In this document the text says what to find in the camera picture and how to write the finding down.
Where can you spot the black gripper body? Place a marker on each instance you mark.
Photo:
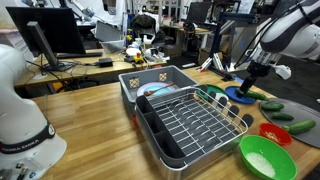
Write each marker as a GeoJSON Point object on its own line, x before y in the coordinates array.
{"type": "Point", "coordinates": [258, 70]}

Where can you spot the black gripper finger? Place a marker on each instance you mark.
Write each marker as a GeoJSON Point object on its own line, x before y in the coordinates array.
{"type": "Point", "coordinates": [250, 81]}
{"type": "Point", "coordinates": [242, 90]}

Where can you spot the white mug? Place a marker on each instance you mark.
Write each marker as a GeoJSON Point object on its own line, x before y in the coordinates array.
{"type": "Point", "coordinates": [221, 98]}

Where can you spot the blue tape patch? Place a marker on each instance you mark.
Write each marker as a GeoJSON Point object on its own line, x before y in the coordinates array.
{"type": "Point", "coordinates": [238, 80]}

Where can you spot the large dark green zucchini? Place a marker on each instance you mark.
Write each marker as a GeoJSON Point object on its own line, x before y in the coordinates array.
{"type": "Point", "coordinates": [257, 95]}

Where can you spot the green plate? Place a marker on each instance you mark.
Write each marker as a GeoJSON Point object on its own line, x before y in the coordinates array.
{"type": "Point", "coordinates": [215, 89]}

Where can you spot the small dark green cucumber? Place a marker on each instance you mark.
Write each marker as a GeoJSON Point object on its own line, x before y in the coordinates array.
{"type": "Point", "coordinates": [281, 116]}
{"type": "Point", "coordinates": [271, 107]}

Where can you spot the pile of peanuts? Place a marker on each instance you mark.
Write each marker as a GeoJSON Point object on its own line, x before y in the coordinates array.
{"type": "Point", "coordinates": [272, 136]}

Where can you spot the red bowl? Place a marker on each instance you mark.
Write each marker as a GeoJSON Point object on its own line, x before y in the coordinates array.
{"type": "Point", "coordinates": [284, 131]}

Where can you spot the grey remote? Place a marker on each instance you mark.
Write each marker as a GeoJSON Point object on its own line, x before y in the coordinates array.
{"type": "Point", "coordinates": [188, 65]}

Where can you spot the grey round tray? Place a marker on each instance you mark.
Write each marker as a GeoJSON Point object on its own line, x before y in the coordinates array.
{"type": "Point", "coordinates": [306, 111]}

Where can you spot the light green zucchini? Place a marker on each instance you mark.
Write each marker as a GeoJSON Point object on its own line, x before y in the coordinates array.
{"type": "Point", "coordinates": [300, 126]}

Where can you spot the green bowl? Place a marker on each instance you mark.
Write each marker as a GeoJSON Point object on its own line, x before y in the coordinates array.
{"type": "Point", "coordinates": [276, 150]}

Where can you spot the grey plastic tub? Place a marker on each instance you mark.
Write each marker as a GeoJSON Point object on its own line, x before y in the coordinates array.
{"type": "Point", "coordinates": [173, 75]}

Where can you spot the pile of white grains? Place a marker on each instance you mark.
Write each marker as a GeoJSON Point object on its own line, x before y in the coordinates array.
{"type": "Point", "coordinates": [261, 164]}

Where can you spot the light blue plate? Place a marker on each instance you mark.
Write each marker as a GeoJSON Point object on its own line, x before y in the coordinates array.
{"type": "Point", "coordinates": [163, 90]}

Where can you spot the dark background monitor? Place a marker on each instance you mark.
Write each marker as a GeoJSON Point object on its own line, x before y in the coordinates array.
{"type": "Point", "coordinates": [198, 11]}

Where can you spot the silver metal drip tray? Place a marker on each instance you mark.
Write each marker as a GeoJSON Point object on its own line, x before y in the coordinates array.
{"type": "Point", "coordinates": [200, 165]}

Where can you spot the wooden spoon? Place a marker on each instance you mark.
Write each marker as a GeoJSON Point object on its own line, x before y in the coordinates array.
{"type": "Point", "coordinates": [150, 92]}

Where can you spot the purple plate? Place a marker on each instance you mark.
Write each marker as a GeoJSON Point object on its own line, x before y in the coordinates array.
{"type": "Point", "coordinates": [145, 87]}

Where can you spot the grey plastic utensil caddy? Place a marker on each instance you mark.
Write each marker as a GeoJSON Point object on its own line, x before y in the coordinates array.
{"type": "Point", "coordinates": [163, 146]}

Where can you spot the yellow toy figure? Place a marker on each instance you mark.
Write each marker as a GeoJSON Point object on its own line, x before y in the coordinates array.
{"type": "Point", "coordinates": [138, 59]}

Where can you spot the small red object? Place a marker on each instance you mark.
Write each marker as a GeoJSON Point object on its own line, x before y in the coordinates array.
{"type": "Point", "coordinates": [134, 120]}

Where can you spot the dark backpack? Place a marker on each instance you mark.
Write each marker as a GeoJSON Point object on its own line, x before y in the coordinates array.
{"type": "Point", "coordinates": [143, 21]}

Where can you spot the clear plastic bin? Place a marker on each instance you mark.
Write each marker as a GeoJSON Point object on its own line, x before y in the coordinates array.
{"type": "Point", "coordinates": [113, 46]}

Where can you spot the black power adapter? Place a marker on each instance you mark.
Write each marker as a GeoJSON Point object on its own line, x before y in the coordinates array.
{"type": "Point", "coordinates": [105, 62]}

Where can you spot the grey flat panel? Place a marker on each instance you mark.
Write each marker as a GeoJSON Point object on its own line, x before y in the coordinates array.
{"type": "Point", "coordinates": [106, 31]}

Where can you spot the wooden office desk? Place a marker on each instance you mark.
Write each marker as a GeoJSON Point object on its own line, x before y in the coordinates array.
{"type": "Point", "coordinates": [83, 70]}

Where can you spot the black keyboard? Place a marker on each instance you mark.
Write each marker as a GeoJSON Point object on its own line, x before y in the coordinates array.
{"type": "Point", "coordinates": [80, 54]}

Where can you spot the black computer monitor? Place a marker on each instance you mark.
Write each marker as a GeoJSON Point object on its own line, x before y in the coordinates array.
{"type": "Point", "coordinates": [60, 30]}

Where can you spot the grey monitor stand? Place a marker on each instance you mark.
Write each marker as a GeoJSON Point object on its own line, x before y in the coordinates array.
{"type": "Point", "coordinates": [41, 43]}

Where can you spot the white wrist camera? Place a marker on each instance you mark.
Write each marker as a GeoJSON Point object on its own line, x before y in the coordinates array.
{"type": "Point", "coordinates": [282, 72]}

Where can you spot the blue metal frame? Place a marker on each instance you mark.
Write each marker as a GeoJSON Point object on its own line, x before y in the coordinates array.
{"type": "Point", "coordinates": [216, 36]}

